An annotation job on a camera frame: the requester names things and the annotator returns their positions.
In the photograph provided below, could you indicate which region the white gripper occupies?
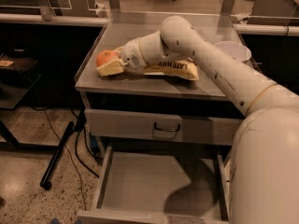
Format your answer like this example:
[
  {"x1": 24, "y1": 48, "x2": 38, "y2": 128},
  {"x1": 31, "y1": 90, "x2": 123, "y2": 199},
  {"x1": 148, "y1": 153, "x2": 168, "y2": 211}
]
[{"x1": 96, "y1": 38, "x2": 148, "y2": 77}]

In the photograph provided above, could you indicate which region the orange fruit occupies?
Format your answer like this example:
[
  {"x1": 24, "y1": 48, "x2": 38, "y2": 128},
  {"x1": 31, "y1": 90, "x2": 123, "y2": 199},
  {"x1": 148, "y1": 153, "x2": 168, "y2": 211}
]
[{"x1": 96, "y1": 49, "x2": 118, "y2": 66}]

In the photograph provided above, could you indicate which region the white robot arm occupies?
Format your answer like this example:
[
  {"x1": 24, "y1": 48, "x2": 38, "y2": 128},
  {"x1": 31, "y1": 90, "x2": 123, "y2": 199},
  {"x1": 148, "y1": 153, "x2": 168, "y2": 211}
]
[{"x1": 96, "y1": 16, "x2": 299, "y2": 224}]

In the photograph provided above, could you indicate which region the grey drawer cabinet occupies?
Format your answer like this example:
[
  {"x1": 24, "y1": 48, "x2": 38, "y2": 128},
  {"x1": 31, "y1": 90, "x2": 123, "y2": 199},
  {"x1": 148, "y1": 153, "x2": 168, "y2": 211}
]
[{"x1": 74, "y1": 10, "x2": 265, "y2": 224}]

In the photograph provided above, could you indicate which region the closed top drawer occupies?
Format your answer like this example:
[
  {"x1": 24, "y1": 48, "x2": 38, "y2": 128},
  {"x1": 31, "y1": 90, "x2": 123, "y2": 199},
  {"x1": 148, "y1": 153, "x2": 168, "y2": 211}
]
[{"x1": 85, "y1": 109, "x2": 241, "y2": 146}]

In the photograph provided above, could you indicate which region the open middle drawer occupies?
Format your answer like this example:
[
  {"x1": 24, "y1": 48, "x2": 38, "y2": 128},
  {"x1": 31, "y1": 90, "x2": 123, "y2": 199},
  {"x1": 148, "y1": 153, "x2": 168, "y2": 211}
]
[{"x1": 78, "y1": 147, "x2": 229, "y2": 224}]

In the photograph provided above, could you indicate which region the brown chip bag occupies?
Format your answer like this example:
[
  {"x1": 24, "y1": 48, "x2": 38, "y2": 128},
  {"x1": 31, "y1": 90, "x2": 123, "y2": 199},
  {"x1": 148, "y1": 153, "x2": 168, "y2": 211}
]
[{"x1": 143, "y1": 60, "x2": 199, "y2": 80}]

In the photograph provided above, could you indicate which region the black stand leg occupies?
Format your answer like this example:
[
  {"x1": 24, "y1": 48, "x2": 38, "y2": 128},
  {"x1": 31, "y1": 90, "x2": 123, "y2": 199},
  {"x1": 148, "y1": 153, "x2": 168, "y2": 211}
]
[{"x1": 39, "y1": 111, "x2": 86, "y2": 190}]

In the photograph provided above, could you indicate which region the dark side table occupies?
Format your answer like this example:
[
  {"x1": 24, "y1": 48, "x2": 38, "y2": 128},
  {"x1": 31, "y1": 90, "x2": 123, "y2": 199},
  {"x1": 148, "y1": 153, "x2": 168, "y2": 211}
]
[{"x1": 0, "y1": 49, "x2": 42, "y2": 149}]

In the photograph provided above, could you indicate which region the white bowl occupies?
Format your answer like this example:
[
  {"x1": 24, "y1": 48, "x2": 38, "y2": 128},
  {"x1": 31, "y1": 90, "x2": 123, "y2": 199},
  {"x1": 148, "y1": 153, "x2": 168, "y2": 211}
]
[{"x1": 215, "y1": 41, "x2": 251, "y2": 63}]

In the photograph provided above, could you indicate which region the black drawer handle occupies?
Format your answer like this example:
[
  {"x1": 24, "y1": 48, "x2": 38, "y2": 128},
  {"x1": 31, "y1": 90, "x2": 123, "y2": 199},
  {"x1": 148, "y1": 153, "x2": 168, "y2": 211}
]
[{"x1": 153, "y1": 122, "x2": 180, "y2": 133}]

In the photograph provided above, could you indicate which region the black floor cable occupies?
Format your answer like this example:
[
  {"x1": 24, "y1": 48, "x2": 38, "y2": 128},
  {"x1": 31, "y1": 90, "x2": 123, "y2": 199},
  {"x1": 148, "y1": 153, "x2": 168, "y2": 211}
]
[{"x1": 31, "y1": 105, "x2": 104, "y2": 211}]

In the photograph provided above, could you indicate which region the white horizontal rail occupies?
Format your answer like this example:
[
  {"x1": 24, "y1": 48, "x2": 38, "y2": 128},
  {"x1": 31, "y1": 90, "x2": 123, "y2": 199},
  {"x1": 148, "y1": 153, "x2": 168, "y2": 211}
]
[{"x1": 0, "y1": 13, "x2": 109, "y2": 27}]

